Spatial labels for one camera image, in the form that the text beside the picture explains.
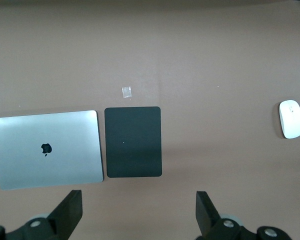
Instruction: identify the silver closed laptop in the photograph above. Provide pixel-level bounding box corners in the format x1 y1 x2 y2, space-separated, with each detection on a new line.
0 109 105 191

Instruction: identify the black mouse pad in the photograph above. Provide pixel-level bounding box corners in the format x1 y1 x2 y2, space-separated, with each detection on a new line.
104 106 164 179

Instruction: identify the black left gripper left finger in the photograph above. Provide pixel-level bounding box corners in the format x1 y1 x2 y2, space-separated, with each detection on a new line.
13 189 84 240

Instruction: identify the small clear tape piece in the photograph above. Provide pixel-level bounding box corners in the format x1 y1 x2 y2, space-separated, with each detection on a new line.
121 85 133 99

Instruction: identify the white computer mouse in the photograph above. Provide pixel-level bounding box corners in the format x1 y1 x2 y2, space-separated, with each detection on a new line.
278 99 300 140

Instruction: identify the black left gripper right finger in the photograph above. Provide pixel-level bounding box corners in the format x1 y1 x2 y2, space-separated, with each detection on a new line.
195 191 256 240

